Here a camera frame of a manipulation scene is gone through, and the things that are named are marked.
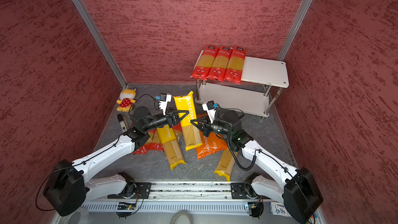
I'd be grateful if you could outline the yellow spaghetti bag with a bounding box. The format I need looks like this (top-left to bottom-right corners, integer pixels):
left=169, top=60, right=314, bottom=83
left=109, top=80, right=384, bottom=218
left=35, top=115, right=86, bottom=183
left=173, top=91, right=202, bottom=151
left=157, top=124, right=185, bottom=171
left=214, top=149, right=235, bottom=181

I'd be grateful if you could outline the red spaghetti bag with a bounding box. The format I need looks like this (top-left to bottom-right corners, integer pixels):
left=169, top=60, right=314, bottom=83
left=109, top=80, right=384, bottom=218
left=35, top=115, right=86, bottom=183
left=224, top=46, right=246, bottom=84
left=191, top=45, right=219, bottom=80
left=206, top=46, right=232, bottom=82

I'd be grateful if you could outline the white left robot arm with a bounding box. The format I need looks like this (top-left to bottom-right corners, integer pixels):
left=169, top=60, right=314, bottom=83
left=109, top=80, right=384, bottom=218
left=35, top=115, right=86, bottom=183
left=43, top=106, right=189, bottom=216

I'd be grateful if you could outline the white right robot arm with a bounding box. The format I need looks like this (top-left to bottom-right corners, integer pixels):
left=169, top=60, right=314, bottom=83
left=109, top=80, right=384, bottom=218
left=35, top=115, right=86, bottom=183
left=190, top=107, right=324, bottom=224

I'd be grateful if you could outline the white two-tier metal shelf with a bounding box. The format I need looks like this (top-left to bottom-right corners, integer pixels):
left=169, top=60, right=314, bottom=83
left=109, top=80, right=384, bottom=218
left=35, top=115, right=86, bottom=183
left=195, top=57, right=289, bottom=117

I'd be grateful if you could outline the orange macaroni bag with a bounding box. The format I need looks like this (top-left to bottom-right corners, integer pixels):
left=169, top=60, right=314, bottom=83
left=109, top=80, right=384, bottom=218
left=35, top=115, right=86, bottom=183
left=196, top=131, right=228, bottom=160

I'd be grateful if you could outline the grey marker pen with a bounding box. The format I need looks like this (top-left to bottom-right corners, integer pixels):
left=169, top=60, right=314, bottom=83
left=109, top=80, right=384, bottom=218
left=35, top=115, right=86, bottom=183
left=117, top=114, right=128, bottom=132

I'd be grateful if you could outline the red macaroni bag left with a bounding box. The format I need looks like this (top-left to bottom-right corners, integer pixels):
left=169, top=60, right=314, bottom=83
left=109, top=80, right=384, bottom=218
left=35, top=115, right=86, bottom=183
left=132, top=123, right=182, bottom=155

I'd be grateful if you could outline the yellow plush toy red dress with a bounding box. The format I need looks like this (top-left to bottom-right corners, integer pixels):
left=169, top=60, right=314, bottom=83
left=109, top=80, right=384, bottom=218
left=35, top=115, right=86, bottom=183
left=117, top=88, right=136, bottom=112

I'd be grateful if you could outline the blue white box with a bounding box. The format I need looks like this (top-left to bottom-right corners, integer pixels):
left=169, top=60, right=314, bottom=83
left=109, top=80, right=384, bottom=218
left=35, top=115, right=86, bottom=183
left=269, top=202, right=292, bottom=217

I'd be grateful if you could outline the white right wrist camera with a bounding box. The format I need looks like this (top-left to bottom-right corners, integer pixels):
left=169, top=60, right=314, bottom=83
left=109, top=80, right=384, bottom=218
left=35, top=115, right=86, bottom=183
left=202, top=101, right=219, bottom=123

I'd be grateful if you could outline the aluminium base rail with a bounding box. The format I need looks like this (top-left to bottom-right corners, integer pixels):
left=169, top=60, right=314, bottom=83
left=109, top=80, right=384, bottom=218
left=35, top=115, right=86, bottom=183
left=67, top=181, right=276, bottom=221

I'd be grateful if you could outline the left aluminium corner post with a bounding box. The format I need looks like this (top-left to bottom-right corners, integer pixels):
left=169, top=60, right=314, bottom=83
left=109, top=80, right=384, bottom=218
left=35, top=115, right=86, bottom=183
left=72, top=0, right=128, bottom=89

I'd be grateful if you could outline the aluminium corner post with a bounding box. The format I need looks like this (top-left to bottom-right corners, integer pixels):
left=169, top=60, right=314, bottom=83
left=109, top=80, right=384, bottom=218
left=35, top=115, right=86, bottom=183
left=72, top=0, right=128, bottom=89
left=277, top=0, right=313, bottom=61

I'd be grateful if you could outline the right aluminium corner post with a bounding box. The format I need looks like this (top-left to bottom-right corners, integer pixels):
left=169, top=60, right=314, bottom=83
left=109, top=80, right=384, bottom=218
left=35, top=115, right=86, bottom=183
left=277, top=0, right=313, bottom=61

